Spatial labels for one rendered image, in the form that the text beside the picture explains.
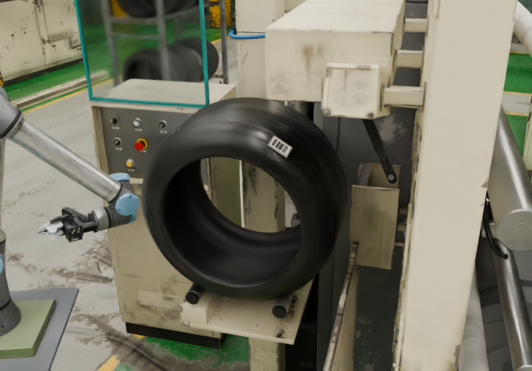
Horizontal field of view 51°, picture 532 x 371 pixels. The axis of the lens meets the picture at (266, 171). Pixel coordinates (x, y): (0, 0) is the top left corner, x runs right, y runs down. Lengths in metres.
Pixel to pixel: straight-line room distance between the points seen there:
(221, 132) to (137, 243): 1.34
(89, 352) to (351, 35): 2.36
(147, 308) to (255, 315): 1.16
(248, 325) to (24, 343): 0.82
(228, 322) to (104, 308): 1.58
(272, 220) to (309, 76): 0.96
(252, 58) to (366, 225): 0.65
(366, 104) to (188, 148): 0.66
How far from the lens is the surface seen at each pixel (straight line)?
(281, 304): 1.71
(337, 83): 1.01
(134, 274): 2.84
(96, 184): 2.12
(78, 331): 3.22
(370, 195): 1.79
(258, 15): 1.76
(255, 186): 1.94
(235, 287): 1.69
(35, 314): 2.32
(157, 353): 2.98
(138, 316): 3.00
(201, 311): 1.81
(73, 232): 2.30
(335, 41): 1.08
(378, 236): 1.86
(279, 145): 1.45
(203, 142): 1.50
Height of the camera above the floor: 1.97
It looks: 24 degrees down
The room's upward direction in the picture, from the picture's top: 1 degrees counter-clockwise
